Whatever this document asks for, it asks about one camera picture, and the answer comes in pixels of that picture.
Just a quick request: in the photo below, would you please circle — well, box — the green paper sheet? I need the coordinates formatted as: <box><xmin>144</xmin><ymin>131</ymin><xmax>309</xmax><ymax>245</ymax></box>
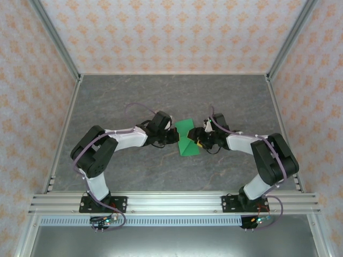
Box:
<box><xmin>174</xmin><ymin>118</ymin><xmax>200</xmax><ymax>157</ymax></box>

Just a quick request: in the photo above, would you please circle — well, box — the aluminium extrusion mounting beam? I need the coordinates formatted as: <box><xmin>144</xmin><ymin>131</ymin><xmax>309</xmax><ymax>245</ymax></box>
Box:
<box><xmin>28</xmin><ymin>192</ymin><xmax>322</xmax><ymax>215</ymax></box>

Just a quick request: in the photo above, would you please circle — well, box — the grey metal shelf panel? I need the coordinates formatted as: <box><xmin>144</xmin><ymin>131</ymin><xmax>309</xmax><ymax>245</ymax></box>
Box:
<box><xmin>28</xmin><ymin>225</ymin><xmax>317</xmax><ymax>257</ymax></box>

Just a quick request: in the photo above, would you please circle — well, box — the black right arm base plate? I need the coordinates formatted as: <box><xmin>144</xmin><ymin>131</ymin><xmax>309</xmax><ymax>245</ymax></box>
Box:
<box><xmin>221</xmin><ymin>195</ymin><xmax>269</xmax><ymax>214</ymax></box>

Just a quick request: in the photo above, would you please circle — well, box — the aluminium table side rail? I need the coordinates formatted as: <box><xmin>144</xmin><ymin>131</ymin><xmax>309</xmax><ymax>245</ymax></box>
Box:
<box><xmin>264</xmin><ymin>74</ymin><xmax>307</xmax><ymax>194</ymax></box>
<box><xmin>42</xmin><ymin>74</ymin><xmax>84</xmax><ymax>194</ymax></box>

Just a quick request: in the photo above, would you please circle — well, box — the grey slotted cable duct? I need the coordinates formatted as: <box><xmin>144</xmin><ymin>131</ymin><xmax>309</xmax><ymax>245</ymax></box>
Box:
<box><xmin>39</xmin><ymin>217</ymin><xmax>244</xmax><ymax>226</ymax></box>

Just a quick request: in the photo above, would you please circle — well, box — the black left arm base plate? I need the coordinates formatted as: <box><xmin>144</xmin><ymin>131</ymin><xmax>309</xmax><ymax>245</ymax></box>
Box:
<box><xmin>78</xmin><ymin>195</ymin><xmax>128</xmax><ymax>214</ymax></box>

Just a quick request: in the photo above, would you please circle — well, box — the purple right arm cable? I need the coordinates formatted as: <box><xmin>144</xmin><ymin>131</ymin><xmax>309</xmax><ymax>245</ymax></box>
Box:
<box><xmin>208</xmin><ymin>106</ymin><xmax>288</xmax><ymax>231</ymax></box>

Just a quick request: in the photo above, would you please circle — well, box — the aluminium corner post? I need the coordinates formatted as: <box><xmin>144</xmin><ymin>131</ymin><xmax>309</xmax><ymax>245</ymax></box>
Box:
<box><xmin>28</xmin><ymin>0</ymin><xmax>83</xmax><ymax>81</ymax></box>
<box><xmin>266</xmin><ymin>0</ymin><xmax>320</xmax><ymax>81</ymax></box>

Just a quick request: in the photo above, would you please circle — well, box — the aluminium frame leg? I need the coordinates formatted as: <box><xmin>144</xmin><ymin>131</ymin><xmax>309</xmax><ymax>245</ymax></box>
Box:
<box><xmin>306</xmin><ymin>214</ymin><xmax>332</xmax><ymax>257</ymax></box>
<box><xmin>13</xmin><ymin>214</ymin><xmax>41</xmax><ymax>257</ymax></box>

